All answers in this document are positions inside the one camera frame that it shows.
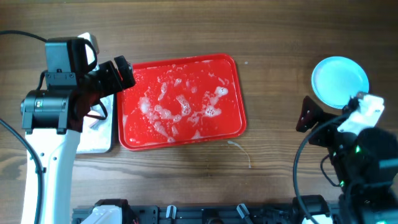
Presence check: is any red plastic tray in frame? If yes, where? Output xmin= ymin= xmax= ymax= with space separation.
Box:
xmin=117 ymin=54 xmax=247 ymax=151

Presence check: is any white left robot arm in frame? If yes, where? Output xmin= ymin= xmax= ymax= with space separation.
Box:
xmin=21 ymin=56 xmax=135 ymax=223

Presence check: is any light blue plate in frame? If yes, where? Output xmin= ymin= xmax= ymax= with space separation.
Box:
xmin=311 ymin=56 xmax=369 ymax=109

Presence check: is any pink sponge green scourer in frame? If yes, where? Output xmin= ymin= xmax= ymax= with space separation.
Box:
xmin=88 ymin=118 xmax=101 ymax=128

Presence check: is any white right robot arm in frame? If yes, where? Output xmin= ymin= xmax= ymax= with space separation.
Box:
xmin=292 ymin=93 xmax=397 ymax=223

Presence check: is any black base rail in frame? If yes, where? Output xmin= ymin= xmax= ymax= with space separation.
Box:
xmin=72 ymin=202 xmax=312 ymax=224

